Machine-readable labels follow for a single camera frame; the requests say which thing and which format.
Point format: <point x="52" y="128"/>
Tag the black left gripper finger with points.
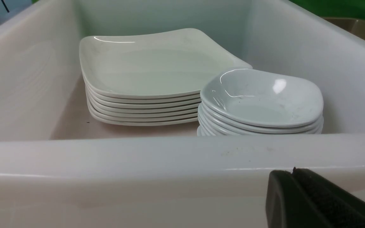
<point x="304" y="199"/>

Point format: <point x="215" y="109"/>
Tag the white square plate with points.
<point x="141" y="106"/>
<point x="141" y="101"/>
<point x="159" y="121"/>
<point x="162" y="65"/>
<point x="140" y="115"/>
<point x="158" y="110"/>

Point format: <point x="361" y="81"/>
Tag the top white square plate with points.
<point x="162" y="65"/>

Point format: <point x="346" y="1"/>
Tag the small white bowl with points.
<point x="209" y="128"/>
<point x="249" y="127"/>
<point x="263" y="99"/>
<point x="214" y="125"/>
<point x="203" y="132"/>

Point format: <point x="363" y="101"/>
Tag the top small white bowl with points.
<point x="263" y="99"/>

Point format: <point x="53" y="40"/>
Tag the green backdrop cloth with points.
<point x="334" y="8"/>

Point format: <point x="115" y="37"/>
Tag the large white plastic bin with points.
<point x="60" y="168"/>

